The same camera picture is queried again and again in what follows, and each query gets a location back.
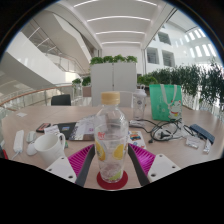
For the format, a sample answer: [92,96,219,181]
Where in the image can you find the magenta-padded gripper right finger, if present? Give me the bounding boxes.
[127,143,182,187]

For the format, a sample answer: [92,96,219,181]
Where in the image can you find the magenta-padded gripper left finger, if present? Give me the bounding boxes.
[45,143,97,188]

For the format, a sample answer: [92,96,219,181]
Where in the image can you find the clear plastic drink bottle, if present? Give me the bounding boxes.
[93,91,130,184]

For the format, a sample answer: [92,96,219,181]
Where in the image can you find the colourful sticker sheet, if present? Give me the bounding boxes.
[128,130,147,150]

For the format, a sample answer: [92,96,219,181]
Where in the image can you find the white mug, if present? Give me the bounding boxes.
[33,132,67,169]

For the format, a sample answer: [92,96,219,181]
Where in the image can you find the printed brochure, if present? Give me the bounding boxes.
[68,114,99,142]

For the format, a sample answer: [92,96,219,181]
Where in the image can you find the black folder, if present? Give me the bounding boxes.
[53,121,81,141]

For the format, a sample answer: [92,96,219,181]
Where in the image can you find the white printed card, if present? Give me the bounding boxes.
[43,124,61,136]

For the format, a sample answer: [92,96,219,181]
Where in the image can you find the flat round red coaster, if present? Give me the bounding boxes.
[96,170,129,191]

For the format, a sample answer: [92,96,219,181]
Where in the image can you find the small red black device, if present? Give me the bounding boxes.
[35,122,52,133]

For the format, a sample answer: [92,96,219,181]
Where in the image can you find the white computer mouse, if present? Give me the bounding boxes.
[26,141,38,157]

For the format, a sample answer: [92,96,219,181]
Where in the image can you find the small white packet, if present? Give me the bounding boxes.
[185,135,201,149]

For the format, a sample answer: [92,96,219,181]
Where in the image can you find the small white oval case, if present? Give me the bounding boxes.
[26,130,38,144]

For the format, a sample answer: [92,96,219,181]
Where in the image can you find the clear shaker bottle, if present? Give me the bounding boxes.
[132,84,148,121]

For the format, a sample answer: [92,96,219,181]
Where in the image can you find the green printed tote bag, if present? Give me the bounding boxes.
[148,83,184,122]

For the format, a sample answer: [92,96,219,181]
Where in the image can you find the black chair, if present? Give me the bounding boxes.
[50,93,72,107]

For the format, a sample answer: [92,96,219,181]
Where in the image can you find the white chair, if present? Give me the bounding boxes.
[118,90,134,108]

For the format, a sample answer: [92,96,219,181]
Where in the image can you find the small white wrapped item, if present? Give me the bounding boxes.
[202,138,213,155]

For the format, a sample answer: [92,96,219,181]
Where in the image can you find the brown planter with plants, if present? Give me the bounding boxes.
[71,76,92,98]

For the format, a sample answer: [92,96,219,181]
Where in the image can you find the white cabinet with plants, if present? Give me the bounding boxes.
[89,54,139,108]

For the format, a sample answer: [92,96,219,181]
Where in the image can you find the row of green plants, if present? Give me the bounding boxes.
[137,58,224,113]

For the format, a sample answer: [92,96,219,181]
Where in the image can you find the ceiling light strips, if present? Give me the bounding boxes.
[73,0,158,46]

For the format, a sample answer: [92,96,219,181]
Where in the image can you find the black cable tangle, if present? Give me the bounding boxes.
[129,118,194,144]

